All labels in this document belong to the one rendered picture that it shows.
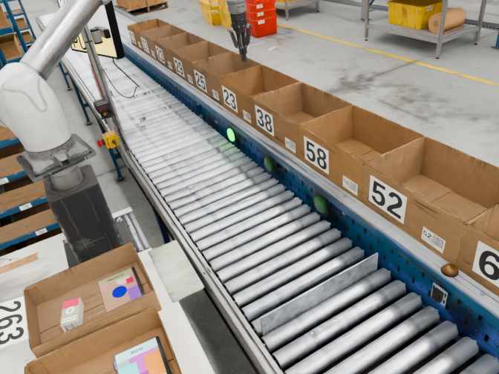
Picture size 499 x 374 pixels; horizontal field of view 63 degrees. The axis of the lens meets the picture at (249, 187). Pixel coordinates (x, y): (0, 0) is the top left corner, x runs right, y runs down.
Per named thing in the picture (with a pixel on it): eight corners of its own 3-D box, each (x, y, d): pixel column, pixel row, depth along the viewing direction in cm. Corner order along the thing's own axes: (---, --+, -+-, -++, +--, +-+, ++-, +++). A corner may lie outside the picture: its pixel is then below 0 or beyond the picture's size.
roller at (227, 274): (212, 280, 150) (210, 271, 147) (326, 225, 168) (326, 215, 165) (218, 289, 146) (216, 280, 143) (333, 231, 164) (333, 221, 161)
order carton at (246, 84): (221, 106, 236) (217, 78, 226) (265, 91, 246) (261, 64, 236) (255, 129, 206) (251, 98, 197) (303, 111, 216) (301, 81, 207)
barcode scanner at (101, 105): (102, 124, 207) (94, 104, 202) (98, 119, 217) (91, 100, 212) (114, 120, 209) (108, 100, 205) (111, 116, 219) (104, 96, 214)
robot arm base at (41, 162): (40, 180, 128) (32, 165, 125) (21, 156, 143) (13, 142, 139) (94, 156, 136) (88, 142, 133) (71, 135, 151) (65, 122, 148)
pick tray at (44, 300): (34, 306, 144) (22, 288, 138) (139, 260, 157) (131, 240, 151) (43, 369, 122) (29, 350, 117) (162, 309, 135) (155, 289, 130)
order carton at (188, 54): (174, 73, 295) (169, 50, 285) (212, 63, 304) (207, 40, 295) (195, 88, 265) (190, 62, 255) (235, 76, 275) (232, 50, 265)
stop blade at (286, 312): (263, 335, 126) (259, 317, 121) (376, 271, 142) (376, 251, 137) (263, 337, 126) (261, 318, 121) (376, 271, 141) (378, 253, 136)
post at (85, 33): (122, 160, 242) (66, 1, 192) (130, 157, 244) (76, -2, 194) (127, 168, 233) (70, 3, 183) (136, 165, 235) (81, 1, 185)
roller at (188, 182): (157, 198, 199) (154, 190, 196) (249, 161, 216) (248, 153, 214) (160, 202, 195) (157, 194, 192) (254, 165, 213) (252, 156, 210)
